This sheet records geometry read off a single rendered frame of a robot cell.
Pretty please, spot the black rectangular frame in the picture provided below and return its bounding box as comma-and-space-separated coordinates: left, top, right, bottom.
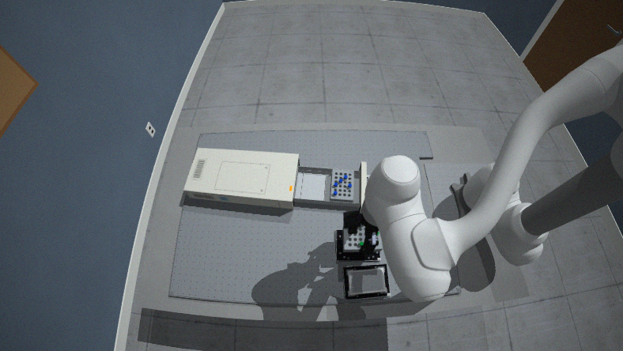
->
342, 263, 391, 300

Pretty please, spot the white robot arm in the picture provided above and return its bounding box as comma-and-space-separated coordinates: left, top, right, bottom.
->
361, 44, 623, 303

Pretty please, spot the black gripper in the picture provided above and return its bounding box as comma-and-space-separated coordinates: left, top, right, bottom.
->
359, 213, 379, 254

